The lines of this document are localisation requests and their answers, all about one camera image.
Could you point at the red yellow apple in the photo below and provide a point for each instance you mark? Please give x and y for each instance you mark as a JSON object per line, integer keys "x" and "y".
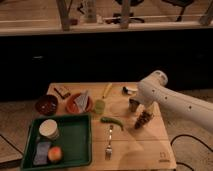
{"x": 55, "y": 154}

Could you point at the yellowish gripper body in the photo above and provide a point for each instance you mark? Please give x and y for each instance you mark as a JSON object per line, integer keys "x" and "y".
{"x": 149, "y": 110}

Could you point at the dark red bowl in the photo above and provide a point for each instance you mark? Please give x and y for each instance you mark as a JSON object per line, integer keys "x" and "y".
{"x": 47, "y": 105}

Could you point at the green plastic cup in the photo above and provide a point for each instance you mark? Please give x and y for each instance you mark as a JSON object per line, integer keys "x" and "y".
{"x": 99, "y": 106}

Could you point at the green plastic tray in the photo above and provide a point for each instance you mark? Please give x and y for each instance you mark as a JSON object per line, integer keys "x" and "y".
{"x": 75, "y": 140}

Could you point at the green chili pepper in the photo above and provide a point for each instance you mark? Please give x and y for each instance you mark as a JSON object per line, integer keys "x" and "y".
{"x": 112, "y": 120}

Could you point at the purple sponge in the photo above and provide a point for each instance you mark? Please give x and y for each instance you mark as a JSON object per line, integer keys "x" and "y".
{"x": 41, "y": 153}

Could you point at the dark metal cup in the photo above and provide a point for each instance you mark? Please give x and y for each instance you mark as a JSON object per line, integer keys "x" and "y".
{"x": 133, "y": 105}

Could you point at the grey folded cloth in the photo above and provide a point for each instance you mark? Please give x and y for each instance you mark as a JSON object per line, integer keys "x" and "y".
{"x": 81, "y": 101}

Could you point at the white round container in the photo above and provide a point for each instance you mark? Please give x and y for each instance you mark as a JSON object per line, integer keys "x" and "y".
{"x": 49, "y": 129}

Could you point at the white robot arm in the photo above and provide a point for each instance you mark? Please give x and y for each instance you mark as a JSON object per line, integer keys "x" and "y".
{"x": 153, "y": 88}

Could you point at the orange bowl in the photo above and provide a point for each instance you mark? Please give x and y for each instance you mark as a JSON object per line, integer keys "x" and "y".
{"x": 71, "y": 106}

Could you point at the silver fork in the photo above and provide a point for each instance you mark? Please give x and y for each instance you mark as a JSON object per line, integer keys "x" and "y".
{"x": 108, "y": 150}

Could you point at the brown grape bunch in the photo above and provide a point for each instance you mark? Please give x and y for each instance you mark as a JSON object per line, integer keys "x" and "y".
{"x": 143, "y": 119}

